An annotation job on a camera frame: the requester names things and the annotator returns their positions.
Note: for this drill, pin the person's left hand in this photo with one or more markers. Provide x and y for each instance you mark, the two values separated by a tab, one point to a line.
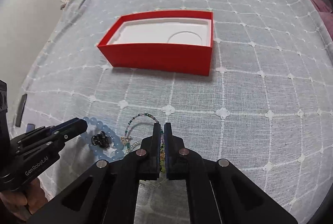
24	204

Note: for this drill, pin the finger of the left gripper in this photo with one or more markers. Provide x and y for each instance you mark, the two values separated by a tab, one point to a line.
69	129

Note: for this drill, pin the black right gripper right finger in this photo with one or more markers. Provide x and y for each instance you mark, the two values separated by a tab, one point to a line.
185	164

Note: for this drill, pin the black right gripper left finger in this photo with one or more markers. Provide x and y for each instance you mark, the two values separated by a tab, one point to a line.
123	178

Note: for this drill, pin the grey checked bed cover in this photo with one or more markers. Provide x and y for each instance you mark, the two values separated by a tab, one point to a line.
266	105

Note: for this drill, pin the dark phone on bed edge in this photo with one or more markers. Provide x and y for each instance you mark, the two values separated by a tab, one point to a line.
20	110

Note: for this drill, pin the black bead earring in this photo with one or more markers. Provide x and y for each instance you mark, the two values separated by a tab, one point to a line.
100	140

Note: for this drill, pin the red open jewelry box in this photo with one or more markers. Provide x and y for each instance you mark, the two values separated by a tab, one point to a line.
168	40

